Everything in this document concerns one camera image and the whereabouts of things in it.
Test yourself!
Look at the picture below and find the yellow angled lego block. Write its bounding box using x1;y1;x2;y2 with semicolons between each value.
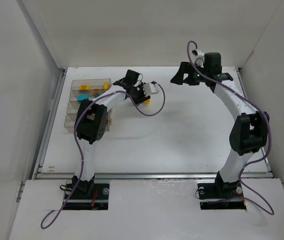
104;82;109;90

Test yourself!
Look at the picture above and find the clear compartment organizer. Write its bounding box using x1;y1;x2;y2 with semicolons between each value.
64;78;114;133

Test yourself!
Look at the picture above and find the aluminium rail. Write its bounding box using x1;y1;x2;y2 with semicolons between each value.
33;172;273;180

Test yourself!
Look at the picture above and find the yellow flower lego block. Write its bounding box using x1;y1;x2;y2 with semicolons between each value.
143;99;150;105

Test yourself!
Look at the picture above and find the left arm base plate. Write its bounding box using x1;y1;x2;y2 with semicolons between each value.
60;182;110;211

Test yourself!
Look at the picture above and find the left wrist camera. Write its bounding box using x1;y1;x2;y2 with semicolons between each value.
143;81;160;97

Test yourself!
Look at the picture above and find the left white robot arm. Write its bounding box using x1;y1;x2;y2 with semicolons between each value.
72;69;150;197

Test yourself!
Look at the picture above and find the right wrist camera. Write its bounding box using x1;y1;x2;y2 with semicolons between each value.
192;49;204;68

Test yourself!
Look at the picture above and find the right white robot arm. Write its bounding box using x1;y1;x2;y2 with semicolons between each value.
171;50;269;200

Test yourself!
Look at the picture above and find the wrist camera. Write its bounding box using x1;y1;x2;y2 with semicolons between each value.
143;81;160;97
192;49;204;68

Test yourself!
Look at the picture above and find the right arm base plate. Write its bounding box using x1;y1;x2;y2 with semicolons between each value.
196;181;246;210

